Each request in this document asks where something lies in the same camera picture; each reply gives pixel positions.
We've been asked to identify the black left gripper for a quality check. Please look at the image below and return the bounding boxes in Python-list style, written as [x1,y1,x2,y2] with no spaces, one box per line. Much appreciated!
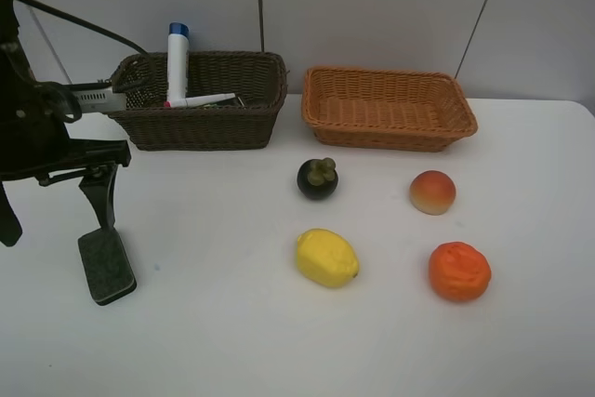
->
[0,85,131,247]

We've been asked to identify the black felt whiteboard eraser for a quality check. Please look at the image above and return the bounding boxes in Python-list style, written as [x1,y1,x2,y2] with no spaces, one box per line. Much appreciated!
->
[78,229,137,306]

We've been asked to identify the white marker pink caps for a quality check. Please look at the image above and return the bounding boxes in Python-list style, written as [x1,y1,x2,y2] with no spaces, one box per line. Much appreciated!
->
[164,93,236,108]

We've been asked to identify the black rectangular bottle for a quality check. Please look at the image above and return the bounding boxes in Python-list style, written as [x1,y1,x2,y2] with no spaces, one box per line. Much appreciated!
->
[203,96,245,108]

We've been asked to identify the white bottle blue cap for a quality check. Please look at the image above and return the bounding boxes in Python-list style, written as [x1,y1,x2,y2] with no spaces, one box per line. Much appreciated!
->
[167,22,189,101]

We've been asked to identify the orange tangerine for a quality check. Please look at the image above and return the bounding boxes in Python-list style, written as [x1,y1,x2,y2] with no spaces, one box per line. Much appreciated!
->
[428,242,492,302]

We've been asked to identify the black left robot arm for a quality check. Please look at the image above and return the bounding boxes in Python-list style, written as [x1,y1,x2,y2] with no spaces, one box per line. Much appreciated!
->
[1,0,131,231]

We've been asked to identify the dark brown wicker basket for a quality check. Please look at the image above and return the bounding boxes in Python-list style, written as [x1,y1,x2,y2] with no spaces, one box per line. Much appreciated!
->
[109,51,287,151]

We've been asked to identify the dark purple mangosteen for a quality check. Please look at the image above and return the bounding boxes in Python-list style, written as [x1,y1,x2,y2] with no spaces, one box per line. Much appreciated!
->
[297,157,338,201]

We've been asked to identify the yellow lemon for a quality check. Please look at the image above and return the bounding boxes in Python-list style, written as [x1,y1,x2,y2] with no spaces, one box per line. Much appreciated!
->
[295,229,360,288]

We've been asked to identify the orange wicker basket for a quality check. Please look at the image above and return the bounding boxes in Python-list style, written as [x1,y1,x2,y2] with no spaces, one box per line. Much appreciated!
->
[301,66,478,152]

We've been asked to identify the red yellow peach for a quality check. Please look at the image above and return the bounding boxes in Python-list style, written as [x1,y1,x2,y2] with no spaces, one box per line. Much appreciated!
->
[409,170,456,216]

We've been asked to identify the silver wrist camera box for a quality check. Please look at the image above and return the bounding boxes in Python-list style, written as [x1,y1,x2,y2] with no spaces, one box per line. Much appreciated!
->
[67,81,126,113]

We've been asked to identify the black cable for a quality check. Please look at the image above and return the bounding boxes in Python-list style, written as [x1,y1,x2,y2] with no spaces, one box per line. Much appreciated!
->
[8,0,152,91]

